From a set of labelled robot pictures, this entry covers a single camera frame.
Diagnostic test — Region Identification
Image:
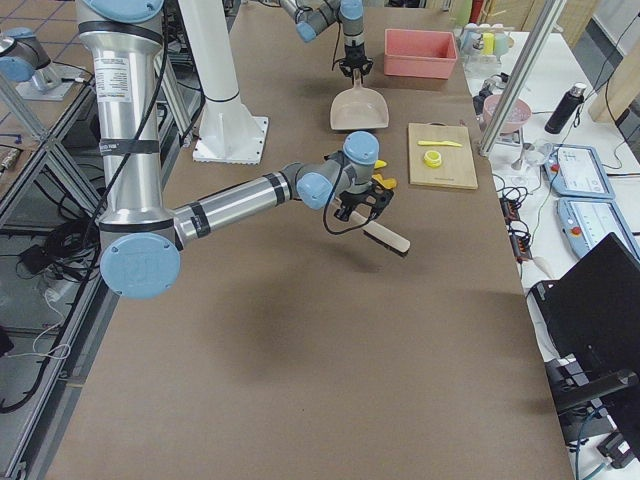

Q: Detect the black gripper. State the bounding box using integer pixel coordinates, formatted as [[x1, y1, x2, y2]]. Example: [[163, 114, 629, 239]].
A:
[[337, 43, 373, 78], [334, 180, 394, 221]]

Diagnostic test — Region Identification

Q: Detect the yellow toy corn cob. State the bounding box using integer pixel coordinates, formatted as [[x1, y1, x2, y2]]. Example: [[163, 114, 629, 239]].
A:
[[372, 174, 398, 190]]

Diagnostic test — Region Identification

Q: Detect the beige brush with black bristles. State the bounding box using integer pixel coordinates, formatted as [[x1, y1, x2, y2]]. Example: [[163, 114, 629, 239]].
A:
[[349, 211, 411, 257]]

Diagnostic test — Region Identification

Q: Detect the pink plastic bin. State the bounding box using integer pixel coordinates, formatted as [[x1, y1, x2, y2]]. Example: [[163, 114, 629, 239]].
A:
[[384, 29, 458, 80]]

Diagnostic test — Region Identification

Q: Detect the yellow lemon slice toy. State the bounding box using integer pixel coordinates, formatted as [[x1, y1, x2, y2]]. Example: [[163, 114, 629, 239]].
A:
[[423, 150, 443, 168]]

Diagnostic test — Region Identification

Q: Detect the yellow plastic knife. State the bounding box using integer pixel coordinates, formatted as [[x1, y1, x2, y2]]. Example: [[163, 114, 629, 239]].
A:
[[417, 140, 463, 148]]

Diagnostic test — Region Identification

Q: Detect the pink bowl with ice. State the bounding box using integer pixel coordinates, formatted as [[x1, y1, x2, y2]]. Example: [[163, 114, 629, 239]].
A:
[[482, 95, 532, 135]]

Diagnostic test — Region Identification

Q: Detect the upper teach pendant tablet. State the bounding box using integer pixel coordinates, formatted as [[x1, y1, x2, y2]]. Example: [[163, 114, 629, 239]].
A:
[[543, 144, 615, 199]]

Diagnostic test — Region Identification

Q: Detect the teach pendant tablet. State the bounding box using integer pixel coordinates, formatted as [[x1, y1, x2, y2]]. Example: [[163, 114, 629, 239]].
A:
[[543, 144, 615, 199], [556, 197, 639, 259]]

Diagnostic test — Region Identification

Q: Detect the lower teach pendant tablet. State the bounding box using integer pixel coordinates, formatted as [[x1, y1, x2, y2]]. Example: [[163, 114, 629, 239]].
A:
[[556, 197, 639, 259]]

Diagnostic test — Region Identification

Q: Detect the black water bottle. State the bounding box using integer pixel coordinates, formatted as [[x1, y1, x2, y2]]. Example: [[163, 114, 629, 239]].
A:
[[544, 82, 587, 135]]

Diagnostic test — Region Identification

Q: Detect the black laptop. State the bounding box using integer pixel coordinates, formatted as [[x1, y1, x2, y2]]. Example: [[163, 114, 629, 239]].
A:
[[530, 233, 639, 370]]

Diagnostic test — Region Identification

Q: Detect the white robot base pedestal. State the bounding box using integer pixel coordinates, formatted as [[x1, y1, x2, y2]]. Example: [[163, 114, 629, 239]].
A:
[[179, 0, 269, 165]]

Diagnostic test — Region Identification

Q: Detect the aluminium frame post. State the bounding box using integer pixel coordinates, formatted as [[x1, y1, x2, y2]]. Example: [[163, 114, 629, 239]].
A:
[[478, 0, 567, 157]]

